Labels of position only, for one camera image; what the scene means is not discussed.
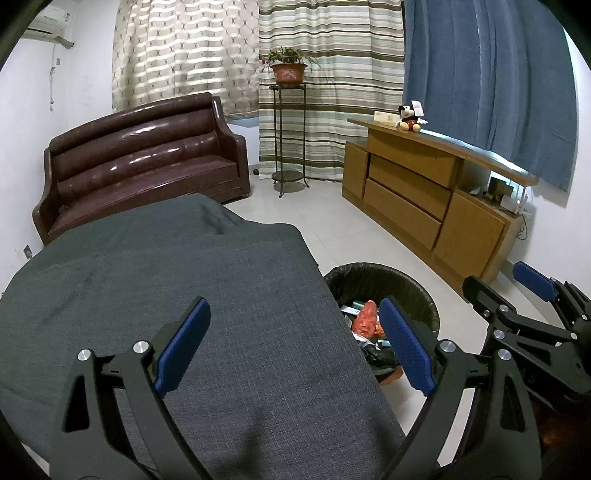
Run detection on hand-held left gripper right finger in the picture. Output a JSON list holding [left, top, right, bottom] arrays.
[[379, 295, 543, 480]]

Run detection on white wall air conditioner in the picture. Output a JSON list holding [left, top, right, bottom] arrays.
[[25, 11, 75, 49]]

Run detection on white air conditioner cable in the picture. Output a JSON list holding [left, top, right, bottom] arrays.
[[48, 44, 63, 112]]

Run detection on mouse plush toy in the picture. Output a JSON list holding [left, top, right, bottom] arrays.
[[397, 104, 428, 134]]

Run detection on blue curtain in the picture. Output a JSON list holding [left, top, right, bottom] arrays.
[[403, 0, 580, 191]]

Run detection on striped curtain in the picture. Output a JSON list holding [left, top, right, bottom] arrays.
[[257, 0, 406, 182]]

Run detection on black lined trash bin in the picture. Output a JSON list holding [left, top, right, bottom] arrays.
[[323, 262, 440, 385]]

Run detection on white router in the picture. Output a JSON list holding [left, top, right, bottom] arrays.
[[501, 194, 532, 217]]

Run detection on wooden cabinet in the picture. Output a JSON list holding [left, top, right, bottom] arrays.
[[342, 116, 540, 283]]

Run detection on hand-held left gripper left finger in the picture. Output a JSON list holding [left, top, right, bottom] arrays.
[[54, 296, 212, 480]]

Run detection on brown leather sofa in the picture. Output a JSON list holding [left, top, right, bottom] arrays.
[[32, 92, 251, 245]]

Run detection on potted plant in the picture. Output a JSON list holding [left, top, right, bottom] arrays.
[[261, 46, 320, 85]]

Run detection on black metal plant stand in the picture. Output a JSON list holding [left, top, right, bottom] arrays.
[[269, 82, 310, 199]]

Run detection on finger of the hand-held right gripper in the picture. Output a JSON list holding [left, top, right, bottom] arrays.
[[512, 261, 591, 333], [462, 275, 579, 348]]

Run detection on beige patterned curtain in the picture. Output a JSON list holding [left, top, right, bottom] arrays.
[[112, 0, 262, 121]]

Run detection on orange plastic bag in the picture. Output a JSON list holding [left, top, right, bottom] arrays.
[[351, 300, 385, 339]]

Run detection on small brown box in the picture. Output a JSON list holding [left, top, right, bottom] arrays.
[[488, 176, 513, 200]]

